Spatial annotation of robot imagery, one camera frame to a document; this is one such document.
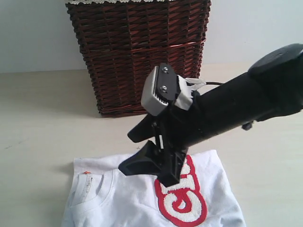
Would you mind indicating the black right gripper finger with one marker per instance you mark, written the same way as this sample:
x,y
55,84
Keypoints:
x,y
143,130
148,160

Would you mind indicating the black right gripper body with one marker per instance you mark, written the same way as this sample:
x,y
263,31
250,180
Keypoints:
x,y
176,128

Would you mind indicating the white t-shirt with red lettering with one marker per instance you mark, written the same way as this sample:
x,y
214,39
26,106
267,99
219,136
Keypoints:
x,y
108,198

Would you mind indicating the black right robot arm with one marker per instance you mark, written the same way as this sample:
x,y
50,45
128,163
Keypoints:
x,y
272,87

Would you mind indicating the dark brown wicker basket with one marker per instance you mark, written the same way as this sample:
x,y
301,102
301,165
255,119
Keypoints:
x,y
121,43

